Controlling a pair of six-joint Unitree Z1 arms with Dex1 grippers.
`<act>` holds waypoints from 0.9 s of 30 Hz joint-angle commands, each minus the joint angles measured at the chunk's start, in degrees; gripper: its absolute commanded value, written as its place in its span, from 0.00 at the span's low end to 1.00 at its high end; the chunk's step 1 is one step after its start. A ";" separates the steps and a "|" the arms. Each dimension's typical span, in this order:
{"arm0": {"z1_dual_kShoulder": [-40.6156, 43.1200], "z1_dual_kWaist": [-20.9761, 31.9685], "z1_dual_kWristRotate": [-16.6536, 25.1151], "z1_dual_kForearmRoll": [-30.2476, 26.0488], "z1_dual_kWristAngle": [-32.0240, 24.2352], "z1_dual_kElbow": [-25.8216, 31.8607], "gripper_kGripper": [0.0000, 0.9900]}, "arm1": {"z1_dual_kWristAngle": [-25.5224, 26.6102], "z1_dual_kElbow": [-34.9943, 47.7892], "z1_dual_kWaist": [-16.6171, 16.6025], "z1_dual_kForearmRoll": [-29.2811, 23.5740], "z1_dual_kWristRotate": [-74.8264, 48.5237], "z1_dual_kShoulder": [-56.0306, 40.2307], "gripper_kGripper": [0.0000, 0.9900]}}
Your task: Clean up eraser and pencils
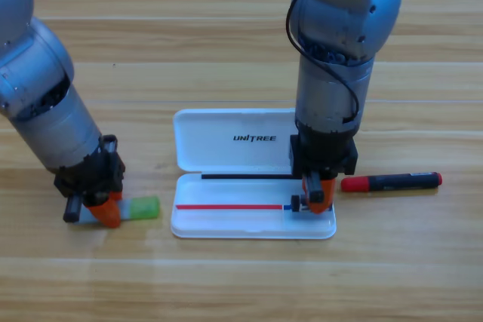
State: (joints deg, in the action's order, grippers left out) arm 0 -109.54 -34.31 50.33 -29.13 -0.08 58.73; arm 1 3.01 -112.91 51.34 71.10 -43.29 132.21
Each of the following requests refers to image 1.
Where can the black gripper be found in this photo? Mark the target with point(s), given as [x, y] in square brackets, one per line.
[324, 152]
[94, 175]

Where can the dark blue eraser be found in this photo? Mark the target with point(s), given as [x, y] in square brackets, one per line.
[296, 203]

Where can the red and black marker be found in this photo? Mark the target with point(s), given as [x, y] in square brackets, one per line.
[396, 181]

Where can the white Unitree pencil case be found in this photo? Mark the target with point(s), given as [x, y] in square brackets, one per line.
[226, 148]

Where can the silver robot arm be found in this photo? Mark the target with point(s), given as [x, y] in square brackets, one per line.
[37, 73]
[339, 16]

